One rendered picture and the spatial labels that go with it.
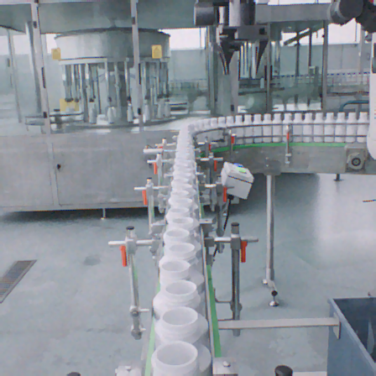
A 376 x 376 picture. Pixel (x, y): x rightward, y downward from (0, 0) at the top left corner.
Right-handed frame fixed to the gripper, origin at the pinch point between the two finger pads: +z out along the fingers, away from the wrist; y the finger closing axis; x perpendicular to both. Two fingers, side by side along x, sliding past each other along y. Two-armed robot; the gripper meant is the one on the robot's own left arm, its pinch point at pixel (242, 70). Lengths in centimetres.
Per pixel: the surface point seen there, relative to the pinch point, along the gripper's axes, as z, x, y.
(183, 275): 25, -54, -13
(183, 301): 25, -60, -13
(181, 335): 25, -66, -13
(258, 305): 139, 150, 29
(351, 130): 31, 150, 80
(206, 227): 29.7, -21.5, -9.0
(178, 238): 24, -42, -14
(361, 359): 47, -38, 16
